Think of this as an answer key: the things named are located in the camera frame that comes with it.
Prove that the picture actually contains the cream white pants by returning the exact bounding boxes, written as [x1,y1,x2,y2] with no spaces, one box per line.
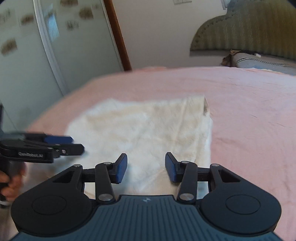
[66,95,212,196]

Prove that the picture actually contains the person's left hand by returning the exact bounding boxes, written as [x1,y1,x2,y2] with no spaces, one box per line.
[1,163,26,201]

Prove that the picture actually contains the pink floral bed sheet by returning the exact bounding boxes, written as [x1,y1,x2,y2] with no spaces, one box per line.
[29,67,295,240]

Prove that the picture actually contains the grey striped pillow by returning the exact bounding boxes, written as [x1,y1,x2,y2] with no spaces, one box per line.
[221,50,295,76]

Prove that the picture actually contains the green padded headboard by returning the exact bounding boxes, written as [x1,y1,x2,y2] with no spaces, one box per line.
[190,1,295,60]

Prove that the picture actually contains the brown wooden door frame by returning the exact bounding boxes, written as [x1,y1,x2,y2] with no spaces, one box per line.
[103,0,132,71]

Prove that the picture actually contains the white wall socket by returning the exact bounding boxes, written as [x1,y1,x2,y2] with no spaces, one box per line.
[173,0,192,4]

